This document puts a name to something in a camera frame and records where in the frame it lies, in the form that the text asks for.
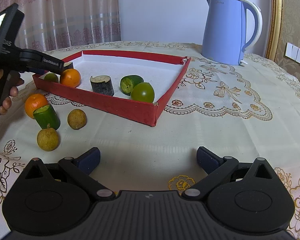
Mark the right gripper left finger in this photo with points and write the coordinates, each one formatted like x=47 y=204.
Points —
x=78 y=170

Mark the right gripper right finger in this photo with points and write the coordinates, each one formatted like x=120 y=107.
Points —
x=219 y=171

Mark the brown longan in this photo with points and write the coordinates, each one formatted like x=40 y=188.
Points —
x=48 y=139
x=77 y=119

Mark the green round plum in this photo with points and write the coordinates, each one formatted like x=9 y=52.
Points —
x=143 y=92
x=51 y=77

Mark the orange mandarin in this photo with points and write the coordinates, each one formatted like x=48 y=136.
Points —
x=70 y=78
x=33 y=102

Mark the green cucumber cylinder piece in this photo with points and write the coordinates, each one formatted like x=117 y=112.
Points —
x=46 y=117

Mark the dark green cucumber end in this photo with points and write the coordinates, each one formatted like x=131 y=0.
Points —
x=128 y=82

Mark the person's left hand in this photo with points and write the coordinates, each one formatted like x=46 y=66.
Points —
x=7 y=102

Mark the pink floral curtain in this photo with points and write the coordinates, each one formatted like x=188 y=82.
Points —
x=55 y=24

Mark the cream embroidered tablecloth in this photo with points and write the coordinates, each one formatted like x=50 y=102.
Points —
x=247 y=112

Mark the red shallow box tray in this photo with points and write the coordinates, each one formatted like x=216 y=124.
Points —
x=163 y=72

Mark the blue electric kettle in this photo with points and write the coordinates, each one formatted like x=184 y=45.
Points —
x=224 y=39

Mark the white wall switch plate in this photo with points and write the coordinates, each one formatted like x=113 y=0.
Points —
x=292 y=52

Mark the gold mirror frame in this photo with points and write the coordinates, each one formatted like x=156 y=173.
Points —
x=276 y=17

